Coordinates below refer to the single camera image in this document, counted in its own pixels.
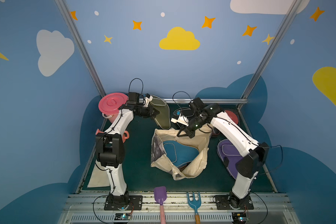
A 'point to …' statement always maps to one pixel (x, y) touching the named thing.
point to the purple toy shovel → (160, 193)
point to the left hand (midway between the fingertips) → (160, 111)
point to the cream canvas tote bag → (159, 159)
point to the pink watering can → (125, 135)
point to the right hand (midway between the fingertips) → (181, 133)
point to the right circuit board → (239, 218)
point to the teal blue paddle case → (179, 153)
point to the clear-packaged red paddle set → (233, 117)
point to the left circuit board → (122, 216)
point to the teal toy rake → (195, 204)
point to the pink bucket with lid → (109, 104)
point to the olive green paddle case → (163, 119)
